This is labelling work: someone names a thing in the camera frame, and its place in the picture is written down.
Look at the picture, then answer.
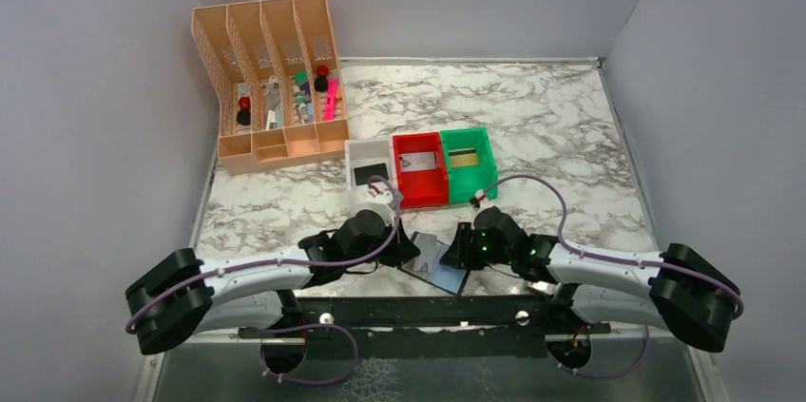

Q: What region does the green plastic bin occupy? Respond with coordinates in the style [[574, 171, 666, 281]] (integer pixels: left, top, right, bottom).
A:
[[440, 127, 499, 204]]

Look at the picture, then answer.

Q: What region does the black leather card holder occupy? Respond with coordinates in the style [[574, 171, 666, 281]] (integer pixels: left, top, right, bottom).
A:
[[400, 232, 469, 296]]

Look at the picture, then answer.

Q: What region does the silver card tin box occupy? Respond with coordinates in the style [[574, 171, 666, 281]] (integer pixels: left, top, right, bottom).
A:
[[525, 281, 558, 297]]

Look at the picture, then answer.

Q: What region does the red plastic bin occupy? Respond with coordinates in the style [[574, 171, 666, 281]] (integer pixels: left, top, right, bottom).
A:
[[392, 132, 449, 209]]

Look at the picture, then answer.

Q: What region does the white plastic bin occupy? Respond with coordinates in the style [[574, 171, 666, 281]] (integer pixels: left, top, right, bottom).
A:
[[345, 136, 397, 214]]

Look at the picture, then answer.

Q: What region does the silver patterned credit card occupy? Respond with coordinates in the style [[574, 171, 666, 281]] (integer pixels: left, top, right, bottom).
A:
[[398, 151, 437, 173]]

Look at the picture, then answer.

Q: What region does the peach plastic desk organizer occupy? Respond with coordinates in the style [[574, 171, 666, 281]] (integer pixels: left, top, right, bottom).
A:
[[191, 0, 350, 175]]

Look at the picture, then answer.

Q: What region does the black credit card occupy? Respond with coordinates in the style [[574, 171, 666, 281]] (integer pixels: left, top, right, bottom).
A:
[[352, 163, 389, 185]]

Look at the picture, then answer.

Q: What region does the gold credit card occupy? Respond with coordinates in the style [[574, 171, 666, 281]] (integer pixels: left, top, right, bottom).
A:
[[448, 148, 480, 169]]

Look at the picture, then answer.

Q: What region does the pink highlighter pen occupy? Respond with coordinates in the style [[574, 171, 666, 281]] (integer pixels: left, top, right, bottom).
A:
[[324, 77, 340, 121]]

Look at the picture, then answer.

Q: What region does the red black stamp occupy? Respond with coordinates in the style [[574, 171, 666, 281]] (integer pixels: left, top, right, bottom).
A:
[[314, 65, 330, 93], [236, 96, 251, 126]]

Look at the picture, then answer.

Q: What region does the white stapler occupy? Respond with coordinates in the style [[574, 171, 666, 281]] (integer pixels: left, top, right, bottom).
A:
[[261, 76, 283, 130]]

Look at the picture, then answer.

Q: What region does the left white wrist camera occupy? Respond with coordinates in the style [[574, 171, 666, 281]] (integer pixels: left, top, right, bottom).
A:
[[354, 191, 397, 224]]

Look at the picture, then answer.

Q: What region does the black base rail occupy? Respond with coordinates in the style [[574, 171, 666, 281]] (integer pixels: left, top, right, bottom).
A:
[[238, 295, 610, 360]]

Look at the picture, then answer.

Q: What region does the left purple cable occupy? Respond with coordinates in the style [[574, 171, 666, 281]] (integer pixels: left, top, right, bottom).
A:
[[125, 175, 404, 387]]

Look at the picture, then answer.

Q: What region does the purple cable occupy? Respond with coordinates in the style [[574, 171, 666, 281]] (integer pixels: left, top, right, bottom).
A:
[[469, 174, 745, 381], [125, 175, 404, 387]]

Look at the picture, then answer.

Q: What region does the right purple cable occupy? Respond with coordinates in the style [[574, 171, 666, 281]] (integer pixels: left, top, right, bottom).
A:
[[469, 174, 745, 381]]

